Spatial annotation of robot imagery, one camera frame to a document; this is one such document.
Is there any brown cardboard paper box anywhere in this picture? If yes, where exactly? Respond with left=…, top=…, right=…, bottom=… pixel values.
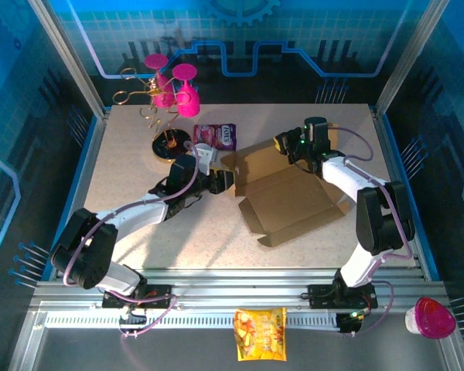
left=220, top=122, right=351, bottom=248

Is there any purple Fox's candy bag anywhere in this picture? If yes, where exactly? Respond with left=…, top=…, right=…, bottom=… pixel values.
left=193, top=123, right=237, bottom=151

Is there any pink wine glass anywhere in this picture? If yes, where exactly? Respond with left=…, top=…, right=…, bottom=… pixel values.
left=144, top=53, right=177, bottom=109
left=172, top=63, right=201, bottom=118

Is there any yellow snack bag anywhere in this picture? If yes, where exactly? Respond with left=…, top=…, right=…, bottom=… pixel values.
left=234, top=307, right=288, bottom=362

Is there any pink lidded cup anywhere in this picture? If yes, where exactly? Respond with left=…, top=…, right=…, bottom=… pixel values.
left=404, top=296, right=457, bottom=340

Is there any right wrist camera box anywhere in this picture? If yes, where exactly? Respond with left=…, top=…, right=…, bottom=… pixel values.
left=303, top=117, right=329, bottom=145

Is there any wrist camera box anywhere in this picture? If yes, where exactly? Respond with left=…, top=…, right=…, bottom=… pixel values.
left=194, top=142, right=220, bottom=174
left=303, top=117, right=329, bottom=145

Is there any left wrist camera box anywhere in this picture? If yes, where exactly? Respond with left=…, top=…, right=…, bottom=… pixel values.
left=194, top=142, right=220, bottom=174

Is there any gold wire glass holder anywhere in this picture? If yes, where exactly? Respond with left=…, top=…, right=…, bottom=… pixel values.
left=113, top=67, right=194, bottom=163

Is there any aluminium enclosure frame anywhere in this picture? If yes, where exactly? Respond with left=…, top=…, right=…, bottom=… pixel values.
left=7, top=0, right=464, bottom=371

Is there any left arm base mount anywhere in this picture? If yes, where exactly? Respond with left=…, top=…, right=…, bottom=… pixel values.
left=96, top=284, right=177, bottom=310

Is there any white slotted cable duct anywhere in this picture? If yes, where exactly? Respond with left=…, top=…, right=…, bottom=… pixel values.
left=44, top=315, right=339, bottom=328

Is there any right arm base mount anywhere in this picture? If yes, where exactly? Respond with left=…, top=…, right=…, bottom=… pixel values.
left=307, top=284, right=379, bottom=310

